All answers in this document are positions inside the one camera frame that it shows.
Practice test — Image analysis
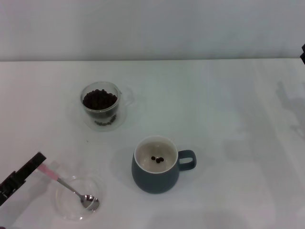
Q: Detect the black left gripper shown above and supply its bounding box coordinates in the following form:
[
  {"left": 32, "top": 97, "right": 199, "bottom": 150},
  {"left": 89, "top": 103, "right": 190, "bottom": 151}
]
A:
[{"left": 0, "top": 152, "right": 47, "bottom": 206}]

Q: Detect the pink-handled metal spoon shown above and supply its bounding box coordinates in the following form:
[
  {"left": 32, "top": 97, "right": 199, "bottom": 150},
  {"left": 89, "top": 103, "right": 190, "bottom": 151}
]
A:
[{"left": 37, "top": 164, "right": 100, "bottom": 212}]

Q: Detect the dark grey ceramic mug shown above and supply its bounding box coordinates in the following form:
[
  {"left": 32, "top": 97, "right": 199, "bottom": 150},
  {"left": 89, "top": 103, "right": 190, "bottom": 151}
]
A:
[{"left": 131, "top": 135, "right": 198, "bottom": 195}]

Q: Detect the double-walled glass cup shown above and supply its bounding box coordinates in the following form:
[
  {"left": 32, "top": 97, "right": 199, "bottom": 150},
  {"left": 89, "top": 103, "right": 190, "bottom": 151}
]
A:
[{"left": 79, "top": 81, "right": 134, "bottom": 120}]

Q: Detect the pile of coffee beans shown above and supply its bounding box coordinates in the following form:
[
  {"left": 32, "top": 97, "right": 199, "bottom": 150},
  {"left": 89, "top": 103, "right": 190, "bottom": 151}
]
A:
[{"left": 82, "top": 88, "right": 118, "bottom": 111}]

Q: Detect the small clear glass dish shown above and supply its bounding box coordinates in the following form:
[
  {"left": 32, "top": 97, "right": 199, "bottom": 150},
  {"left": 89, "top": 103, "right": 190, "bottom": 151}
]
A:
[{"left": 55, "top": 175, "right": 107, "bottom": 215}]

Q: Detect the clear glass saucer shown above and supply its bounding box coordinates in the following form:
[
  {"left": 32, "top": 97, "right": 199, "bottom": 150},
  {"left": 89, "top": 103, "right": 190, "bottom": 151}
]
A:
[{"left": 70, "top": 94, "right": 129, "bottom": 132}]

